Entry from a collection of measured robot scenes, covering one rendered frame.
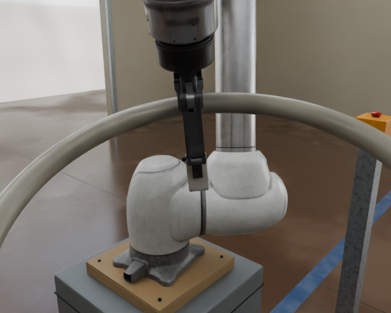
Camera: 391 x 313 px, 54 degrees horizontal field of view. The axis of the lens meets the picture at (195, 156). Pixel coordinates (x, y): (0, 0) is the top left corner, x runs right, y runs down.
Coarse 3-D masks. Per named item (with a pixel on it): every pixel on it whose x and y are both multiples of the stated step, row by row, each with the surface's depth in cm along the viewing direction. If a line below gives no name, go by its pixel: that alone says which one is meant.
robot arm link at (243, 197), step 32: (224, 0) 90; (224, 32) 90; (224, 64) 91; (224, 128) 92; (224, 160) 91; (256, 160) 91; (224, 192) 90; (256, 192) 90; (224, 224) 91; (256, 224) 92
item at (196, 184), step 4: (204, 164) 55; (188, 168) 55; (204, 168) 55; (188, 172) 56; (204, 172) 56; (188, 176) 56; (192, 176) 56; (204, 176) 56; (188, 180) 57; (192, 180) 57; (196, 180) 57; (200, 180) 57; (204, 180) 57; (188, 184) 57; (192, 184) 57; (196, 184) 57; (200, 184) 57; (204, 184) 57; (208, 184) 58; (192, 188) 58; (196, 188) 58; (200, 188) 58; (204, 188) 58; (208, 188) 58
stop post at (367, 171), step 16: (384, 128) 145; (368, 160) 154; (368, 176) 156; (352, 192) 162; (368, 192) 157; (352, 208) 164; (368, 208) 159; (352, 224) 165; (368, 224) 163; (352, 240) 167; (368, 240) 168; (352, 256) 169; (352, 272) 170; (352, 288) 172; (336, 304) 180; (352, 304) 174
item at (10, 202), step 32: (224, 96) 54; (256, 96) 53; (96, 128) 51; (128, 128) 53; (320, 128) 50; (352, 128) 47; (64, 160) 48; (384, 160) 44; (32, 192) 44; (0, 224) 39
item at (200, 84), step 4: (176, 80) 52; (200, 80) 51; (176, 84) 51; (200, 84) 51; (176, 88) 51; (200, 88) 52; (176, 92) 52; (180, 92) 52; (200, 92) 52; (200, 100) 52; (180, 104) 52; (200, 104) 52; (180, 108) 52; (184, 156) 53; (184, 160) 53
